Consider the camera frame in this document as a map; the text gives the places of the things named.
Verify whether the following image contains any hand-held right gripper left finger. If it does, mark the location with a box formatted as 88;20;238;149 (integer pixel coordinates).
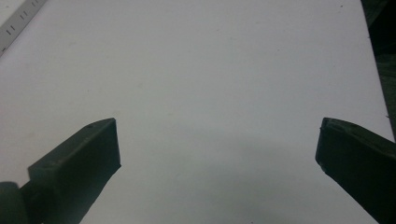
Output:
19;117;122;224

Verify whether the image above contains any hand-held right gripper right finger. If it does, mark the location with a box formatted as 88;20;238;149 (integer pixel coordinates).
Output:
315;117;396;224

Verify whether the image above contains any dark curtain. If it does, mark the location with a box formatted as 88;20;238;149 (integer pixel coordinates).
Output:
360;0;396;141

